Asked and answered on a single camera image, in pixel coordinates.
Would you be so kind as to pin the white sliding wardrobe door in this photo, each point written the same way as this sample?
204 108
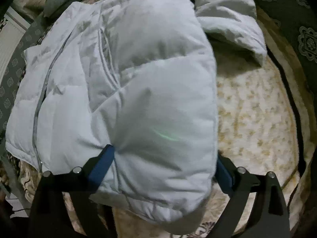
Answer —
13 27

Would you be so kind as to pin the dark grey patterned blanket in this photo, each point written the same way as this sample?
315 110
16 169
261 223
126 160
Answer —
298 24

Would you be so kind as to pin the light grey puffer jacket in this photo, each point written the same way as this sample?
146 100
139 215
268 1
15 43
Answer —
139 75

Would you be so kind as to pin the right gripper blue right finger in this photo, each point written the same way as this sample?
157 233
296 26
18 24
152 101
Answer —
269 216

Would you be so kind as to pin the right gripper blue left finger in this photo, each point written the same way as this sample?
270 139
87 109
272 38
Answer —
48 210

